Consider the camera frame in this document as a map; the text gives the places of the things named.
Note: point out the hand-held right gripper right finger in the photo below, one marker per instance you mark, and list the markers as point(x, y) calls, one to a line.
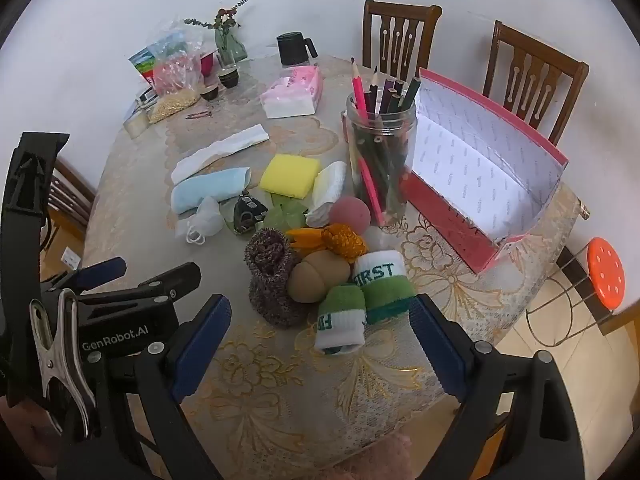
point(440, 352)

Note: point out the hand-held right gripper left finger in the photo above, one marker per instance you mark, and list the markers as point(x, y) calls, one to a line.
point(200, 347)

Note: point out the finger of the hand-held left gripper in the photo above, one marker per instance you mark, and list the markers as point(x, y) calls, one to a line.
point(170, 280)
point(102, 269)

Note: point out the green and white wristband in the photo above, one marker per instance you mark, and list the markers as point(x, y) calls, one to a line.
point(340, 320)
point(382, 285)

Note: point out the light blue face mask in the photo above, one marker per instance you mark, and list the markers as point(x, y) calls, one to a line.
point(210, 190)

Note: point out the green fabric leaves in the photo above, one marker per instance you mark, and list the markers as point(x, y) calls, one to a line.
point(287, 215)

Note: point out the tan foam ball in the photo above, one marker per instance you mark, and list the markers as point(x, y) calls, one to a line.
point(317, 277)

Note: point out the yellow sponge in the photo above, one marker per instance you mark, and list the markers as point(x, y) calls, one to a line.
point(290, 175)

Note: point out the pink foam ball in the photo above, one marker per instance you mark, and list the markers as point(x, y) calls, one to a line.
point(349, 215)

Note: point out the white cloth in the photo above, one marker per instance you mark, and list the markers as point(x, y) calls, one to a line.
point(327, 190)

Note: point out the red cardboard box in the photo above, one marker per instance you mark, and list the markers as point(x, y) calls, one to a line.
point(480, 175)

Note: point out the brown wooden chair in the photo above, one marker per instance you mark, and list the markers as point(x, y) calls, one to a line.
point(400, 40)
point(67, 200)
point(530, 80)

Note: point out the person's pink fuzzy clothing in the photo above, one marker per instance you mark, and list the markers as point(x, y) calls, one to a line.
point(382, 460)

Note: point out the white paper receipt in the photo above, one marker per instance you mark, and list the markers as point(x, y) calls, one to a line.
point(220, 152)

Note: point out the orange knitted toy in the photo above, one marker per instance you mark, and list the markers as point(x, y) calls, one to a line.
point(340, 242)

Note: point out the clear tape roll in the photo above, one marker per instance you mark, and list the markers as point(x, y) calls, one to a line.
point(136, 124)

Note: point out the small hair clip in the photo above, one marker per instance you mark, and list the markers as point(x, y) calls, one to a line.
point(199, 114)

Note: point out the orange stool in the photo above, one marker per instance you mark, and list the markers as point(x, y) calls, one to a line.
point(602, 272)

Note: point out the clear glass jar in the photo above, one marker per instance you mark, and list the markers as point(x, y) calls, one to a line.
point(382, 170)

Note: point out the small dark tea cup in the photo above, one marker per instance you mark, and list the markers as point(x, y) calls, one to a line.
point(210, 91)
point(229, 78)

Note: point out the pink plastic bag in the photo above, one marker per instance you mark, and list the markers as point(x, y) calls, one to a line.
point(175, 75)

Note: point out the colourful printed packet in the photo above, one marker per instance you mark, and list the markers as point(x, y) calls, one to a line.
point(142, 64)

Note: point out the red bowl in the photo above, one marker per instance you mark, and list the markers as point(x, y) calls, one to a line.
point(207, 62)

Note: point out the pink tissue pack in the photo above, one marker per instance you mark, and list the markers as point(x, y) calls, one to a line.
point(292, 95)

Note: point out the clear drinking glass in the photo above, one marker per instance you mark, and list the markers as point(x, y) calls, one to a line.
point(227, 62)

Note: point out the clear plastic bag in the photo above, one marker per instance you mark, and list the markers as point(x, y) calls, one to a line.
point(172, 40)

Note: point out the green vase with dried flowers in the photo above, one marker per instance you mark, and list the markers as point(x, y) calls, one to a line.
point(230, 45)

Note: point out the glass jar of pencils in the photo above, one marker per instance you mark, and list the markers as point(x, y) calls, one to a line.
point(380, 110)

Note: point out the black lidded mug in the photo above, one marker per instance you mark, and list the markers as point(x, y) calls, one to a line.
point(292, 50)

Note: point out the white wall socket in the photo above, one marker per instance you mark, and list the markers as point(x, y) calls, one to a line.
point(70, 259)

